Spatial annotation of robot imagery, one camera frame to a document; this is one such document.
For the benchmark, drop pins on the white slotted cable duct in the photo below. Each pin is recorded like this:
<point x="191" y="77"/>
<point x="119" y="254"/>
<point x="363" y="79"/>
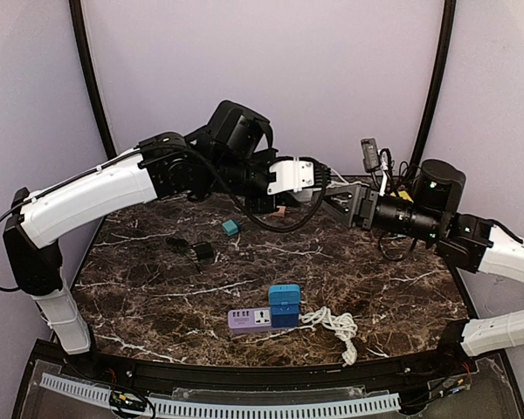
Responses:
<point x="204" y="403"/>

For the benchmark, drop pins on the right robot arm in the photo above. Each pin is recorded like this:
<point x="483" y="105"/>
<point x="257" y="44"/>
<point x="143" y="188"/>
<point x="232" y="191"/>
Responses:
<point x="468" y="242"/>

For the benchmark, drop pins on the purple power strip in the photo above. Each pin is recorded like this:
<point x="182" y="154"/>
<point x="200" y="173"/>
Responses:
<point x="249" y="320"/>

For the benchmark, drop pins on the small teal plug adapter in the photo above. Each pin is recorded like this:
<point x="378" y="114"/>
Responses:
<point x="231" y="227"/>

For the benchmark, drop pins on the black plug adapter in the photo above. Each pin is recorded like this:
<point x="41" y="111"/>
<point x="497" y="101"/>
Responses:
<point x="196" y="252"/>

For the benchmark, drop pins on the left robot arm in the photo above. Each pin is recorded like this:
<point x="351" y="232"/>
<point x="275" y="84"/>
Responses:
<point x="220" y="156"/>

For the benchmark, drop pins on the blue adapter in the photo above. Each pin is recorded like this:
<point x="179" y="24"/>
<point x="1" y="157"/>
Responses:
<point x="284" y="295"/>

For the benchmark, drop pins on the yellow cube socket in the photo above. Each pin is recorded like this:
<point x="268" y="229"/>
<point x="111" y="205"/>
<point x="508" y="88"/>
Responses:
<point x="405" y="195"/>

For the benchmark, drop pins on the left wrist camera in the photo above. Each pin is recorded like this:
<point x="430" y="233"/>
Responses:
<point x="295" y="174"/>

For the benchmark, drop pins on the white charger cube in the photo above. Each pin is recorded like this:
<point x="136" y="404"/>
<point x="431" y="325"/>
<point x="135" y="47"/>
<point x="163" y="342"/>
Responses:
<point x="305" y="195"/>

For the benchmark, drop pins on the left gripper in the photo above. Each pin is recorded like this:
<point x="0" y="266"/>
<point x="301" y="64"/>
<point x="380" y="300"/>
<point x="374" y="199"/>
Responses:
<point x="263" y="203"/>

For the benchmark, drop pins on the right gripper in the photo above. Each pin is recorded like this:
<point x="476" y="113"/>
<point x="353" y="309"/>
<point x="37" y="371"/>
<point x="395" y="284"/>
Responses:
<point x="366" y="207"/>

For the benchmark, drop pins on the pink charger cube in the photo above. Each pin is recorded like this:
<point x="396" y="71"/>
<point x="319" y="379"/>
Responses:
<point x="280" y="212"/>

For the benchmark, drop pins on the dark blue cube socket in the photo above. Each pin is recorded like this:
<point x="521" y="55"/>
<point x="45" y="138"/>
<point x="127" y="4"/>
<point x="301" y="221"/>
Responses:
<point x="285" y="316"/>

